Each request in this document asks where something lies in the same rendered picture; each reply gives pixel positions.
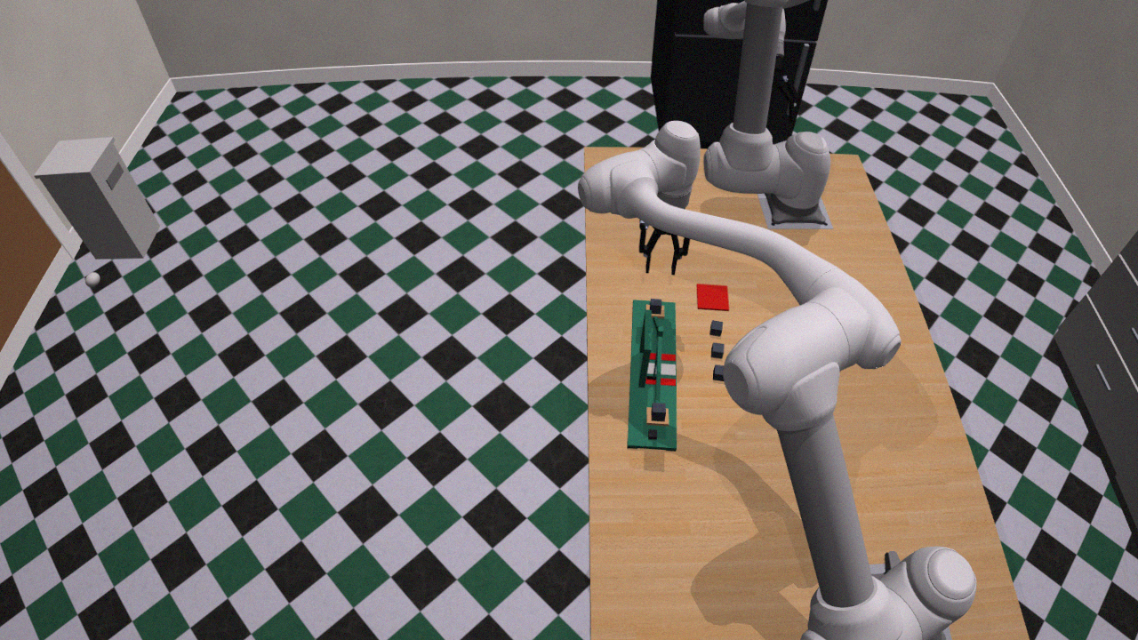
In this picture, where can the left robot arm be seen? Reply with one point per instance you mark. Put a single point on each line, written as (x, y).
(787, 370)

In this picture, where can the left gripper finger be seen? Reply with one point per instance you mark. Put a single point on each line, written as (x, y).
(647, 249)
(678, 252)

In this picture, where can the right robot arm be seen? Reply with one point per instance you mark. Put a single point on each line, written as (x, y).
(792, 174)

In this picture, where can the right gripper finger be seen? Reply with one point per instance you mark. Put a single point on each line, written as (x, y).
(792, 102)

